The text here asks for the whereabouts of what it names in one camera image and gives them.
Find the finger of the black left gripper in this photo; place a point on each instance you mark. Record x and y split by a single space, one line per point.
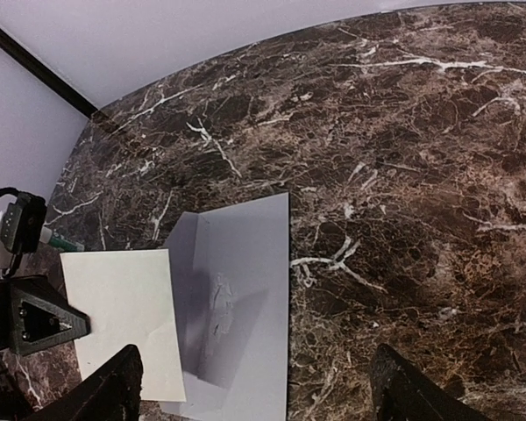
41 316

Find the white green glue stick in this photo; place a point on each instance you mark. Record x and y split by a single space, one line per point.
56 240

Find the black left corner post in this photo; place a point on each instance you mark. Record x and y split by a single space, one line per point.
45 75

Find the cream lined letter paper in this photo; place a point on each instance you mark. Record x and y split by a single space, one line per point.
128 297

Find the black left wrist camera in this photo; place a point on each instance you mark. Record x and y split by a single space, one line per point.
20 229

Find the grey paper envelope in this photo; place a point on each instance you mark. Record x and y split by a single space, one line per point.
230 276

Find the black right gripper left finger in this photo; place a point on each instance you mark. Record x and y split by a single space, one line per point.
112 392

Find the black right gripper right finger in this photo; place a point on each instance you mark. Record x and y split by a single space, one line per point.
400 391

